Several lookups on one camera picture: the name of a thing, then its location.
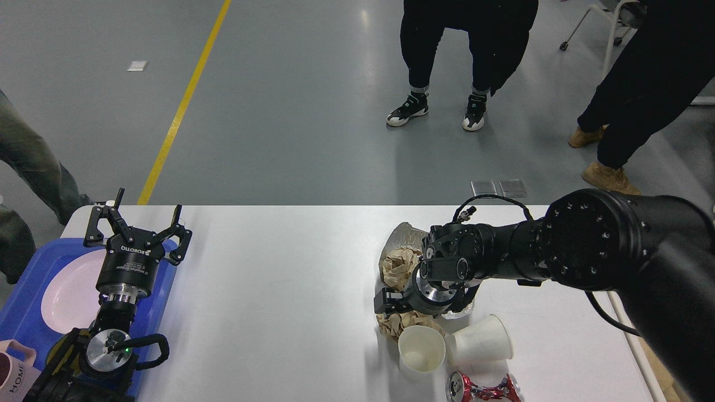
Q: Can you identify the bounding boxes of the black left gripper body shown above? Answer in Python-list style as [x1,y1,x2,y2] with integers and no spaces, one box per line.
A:
[96,240,166,299]

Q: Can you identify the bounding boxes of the metal floor socket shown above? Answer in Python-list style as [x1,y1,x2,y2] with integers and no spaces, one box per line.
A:
[471,180,498,196]
[499,180,528,198]

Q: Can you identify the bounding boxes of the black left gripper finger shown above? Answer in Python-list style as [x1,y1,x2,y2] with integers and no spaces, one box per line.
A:
[154,204,193,266]
[83,188,135,252]

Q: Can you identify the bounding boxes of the crushed red soda can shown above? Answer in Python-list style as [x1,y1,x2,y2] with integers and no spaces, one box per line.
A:
[445,371,525,401]

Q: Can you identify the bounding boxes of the crumpled aluminium foil sheet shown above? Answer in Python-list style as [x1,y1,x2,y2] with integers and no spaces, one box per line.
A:
[378,223,475,320]

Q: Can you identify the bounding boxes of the pink plate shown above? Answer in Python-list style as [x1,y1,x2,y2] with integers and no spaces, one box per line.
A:
[40,249,106,334]

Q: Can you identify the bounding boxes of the person in green trousers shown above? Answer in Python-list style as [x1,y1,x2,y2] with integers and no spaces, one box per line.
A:
[1,93,92,285]

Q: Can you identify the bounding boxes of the right metal floor socket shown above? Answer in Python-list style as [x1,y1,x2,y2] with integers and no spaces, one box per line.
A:
[499,180,528,198]

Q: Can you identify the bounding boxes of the white metal bar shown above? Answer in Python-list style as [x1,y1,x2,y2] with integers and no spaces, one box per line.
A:
[690,95,715,106]

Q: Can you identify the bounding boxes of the beige plastic bin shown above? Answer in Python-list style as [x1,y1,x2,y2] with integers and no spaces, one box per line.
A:
[606,291,667,401]

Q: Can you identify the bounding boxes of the lying white paper cup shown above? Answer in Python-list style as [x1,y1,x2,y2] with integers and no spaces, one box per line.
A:
[445,314,515,366]

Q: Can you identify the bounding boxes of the pink ribbed mug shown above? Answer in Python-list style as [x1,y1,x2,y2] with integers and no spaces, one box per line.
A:
[1,340,40,401]

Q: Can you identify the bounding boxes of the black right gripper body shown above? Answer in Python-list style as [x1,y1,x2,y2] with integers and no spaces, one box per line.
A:
[403,276,470,318]

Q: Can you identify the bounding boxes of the white frame chair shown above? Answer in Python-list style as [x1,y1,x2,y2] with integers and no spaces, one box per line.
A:
[559,1,647,77]

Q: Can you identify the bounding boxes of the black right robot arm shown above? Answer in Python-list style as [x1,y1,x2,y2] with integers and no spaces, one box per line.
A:
[374,189,714,401]

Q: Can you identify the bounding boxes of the brown paper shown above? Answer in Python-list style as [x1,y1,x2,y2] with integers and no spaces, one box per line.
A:
[375,311,446,342]
[379,247,422,291]

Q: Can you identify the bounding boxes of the person in black-white sneakers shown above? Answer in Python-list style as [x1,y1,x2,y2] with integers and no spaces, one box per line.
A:
[385,0,540,132]

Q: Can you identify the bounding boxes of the brown paper bag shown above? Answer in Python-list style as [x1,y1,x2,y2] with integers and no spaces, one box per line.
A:
[639,338,690,401]

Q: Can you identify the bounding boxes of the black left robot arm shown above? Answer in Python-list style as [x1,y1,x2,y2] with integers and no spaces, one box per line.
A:
[25,188,193,401]

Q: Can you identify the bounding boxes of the left metal floor socket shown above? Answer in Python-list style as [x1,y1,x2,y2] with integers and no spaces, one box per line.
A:
[471,180,498,196]

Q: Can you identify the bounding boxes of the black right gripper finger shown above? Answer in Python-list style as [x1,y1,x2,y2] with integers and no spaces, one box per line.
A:
[373,288,411,315]

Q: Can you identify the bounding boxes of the person in tan boots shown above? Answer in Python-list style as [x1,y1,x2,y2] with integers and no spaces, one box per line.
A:
[569,1,714,195]

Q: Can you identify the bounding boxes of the upright white paper cup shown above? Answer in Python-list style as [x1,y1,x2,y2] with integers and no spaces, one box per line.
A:
[398,326,446,381]

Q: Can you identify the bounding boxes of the blue plastic tray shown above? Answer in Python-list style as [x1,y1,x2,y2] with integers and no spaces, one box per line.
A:
[2,238,176,400]

